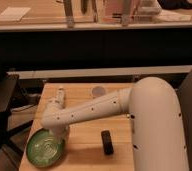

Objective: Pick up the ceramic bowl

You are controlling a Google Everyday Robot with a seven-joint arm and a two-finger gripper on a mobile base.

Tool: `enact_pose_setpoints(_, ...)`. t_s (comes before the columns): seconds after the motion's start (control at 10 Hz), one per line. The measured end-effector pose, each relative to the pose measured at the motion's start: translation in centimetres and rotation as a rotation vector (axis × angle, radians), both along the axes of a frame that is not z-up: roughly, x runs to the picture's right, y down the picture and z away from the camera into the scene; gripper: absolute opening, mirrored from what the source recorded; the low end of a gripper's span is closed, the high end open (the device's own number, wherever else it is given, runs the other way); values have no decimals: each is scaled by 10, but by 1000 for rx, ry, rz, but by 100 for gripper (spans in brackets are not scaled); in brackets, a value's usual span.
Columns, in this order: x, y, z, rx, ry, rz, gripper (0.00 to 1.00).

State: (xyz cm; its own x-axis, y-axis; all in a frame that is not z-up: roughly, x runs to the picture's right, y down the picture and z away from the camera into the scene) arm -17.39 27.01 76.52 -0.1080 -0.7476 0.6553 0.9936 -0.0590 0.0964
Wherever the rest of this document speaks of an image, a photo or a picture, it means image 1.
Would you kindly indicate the white paper sheet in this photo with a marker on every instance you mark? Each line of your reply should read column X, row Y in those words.
column 13, row 13

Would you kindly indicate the grey metal rail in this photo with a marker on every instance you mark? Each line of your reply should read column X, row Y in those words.
column 44, row 74

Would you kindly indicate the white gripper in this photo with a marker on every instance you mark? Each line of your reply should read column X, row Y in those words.
column 61, row 132

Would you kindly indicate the black chair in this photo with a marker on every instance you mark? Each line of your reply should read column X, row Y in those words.
column 2, row 110

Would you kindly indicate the black rectangular block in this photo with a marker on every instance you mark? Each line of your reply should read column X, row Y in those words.
column 107, row 142

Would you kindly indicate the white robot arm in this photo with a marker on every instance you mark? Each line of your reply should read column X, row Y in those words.
column 157, row 130

